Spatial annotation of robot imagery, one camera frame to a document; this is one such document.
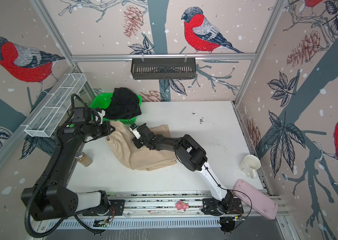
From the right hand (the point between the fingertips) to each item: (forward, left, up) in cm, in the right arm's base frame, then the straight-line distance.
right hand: (134, 139), depth 97 cm
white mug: (-15, -70, 0) cm, 72 cm away
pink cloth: (-33, -72, -4) cm, 79 cm away
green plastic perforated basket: (+33, +31, +4) cm, 45 cm away
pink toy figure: (-36, -32, -1) cm, 48 cm away
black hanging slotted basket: (+44, -18, +26) cm, 54 cm away
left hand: (-6, +5, +21) cm, 22 cm away
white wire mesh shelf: (+1, +36, +29) cm, 46 cm away
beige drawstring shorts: (-13, -7, -2) cm, 14 cm away
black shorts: (+27, +12, +6) cm, 30 cm away
